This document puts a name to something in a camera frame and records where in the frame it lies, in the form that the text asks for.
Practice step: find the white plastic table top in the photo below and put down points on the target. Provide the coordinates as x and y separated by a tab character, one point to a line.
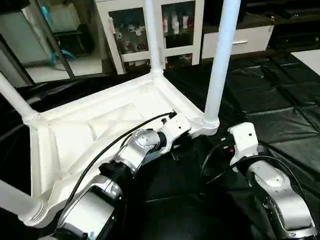
100	110

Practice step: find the white plastic table leg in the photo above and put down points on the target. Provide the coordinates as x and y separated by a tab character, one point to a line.
152	35
15	200
12	97
222	50

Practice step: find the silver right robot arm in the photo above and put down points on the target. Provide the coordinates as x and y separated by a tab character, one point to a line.
280	195

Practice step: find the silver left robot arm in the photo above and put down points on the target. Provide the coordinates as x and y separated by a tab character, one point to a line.
135	150

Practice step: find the black table mat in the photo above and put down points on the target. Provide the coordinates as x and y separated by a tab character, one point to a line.
280	110

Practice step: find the white drawer unit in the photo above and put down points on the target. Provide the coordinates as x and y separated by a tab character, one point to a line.
250	41

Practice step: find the white side table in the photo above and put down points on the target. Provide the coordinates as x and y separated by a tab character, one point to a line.
307	60

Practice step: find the white glass door cabinet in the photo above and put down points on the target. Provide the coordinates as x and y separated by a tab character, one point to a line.
135	30

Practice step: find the black low media cabinet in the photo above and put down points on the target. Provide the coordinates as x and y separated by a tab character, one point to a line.
295	30

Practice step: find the blue plastic stool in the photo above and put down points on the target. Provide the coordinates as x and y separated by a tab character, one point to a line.
62	56

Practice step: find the grey metal frame post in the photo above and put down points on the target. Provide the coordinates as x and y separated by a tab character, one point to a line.
52	40
15	62

